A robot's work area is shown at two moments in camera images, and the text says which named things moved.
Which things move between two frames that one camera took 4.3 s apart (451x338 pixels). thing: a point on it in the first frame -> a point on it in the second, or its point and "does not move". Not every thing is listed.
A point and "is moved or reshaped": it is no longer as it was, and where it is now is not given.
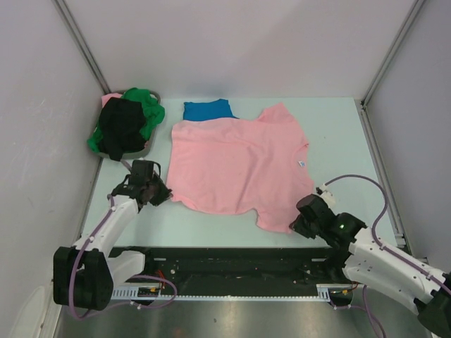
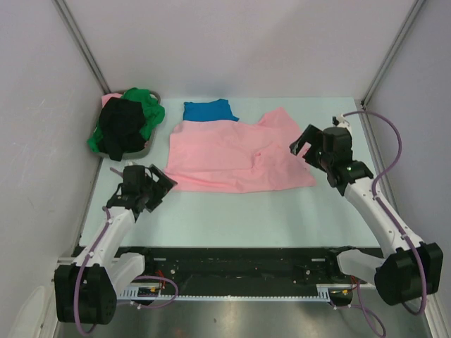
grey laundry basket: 146,151 does not move
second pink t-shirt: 107,96 does not move
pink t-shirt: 235,165 is moved or reshaped
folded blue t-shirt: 216,109 does not move
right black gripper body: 308,229 -> 325,160
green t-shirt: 154,114 does not move
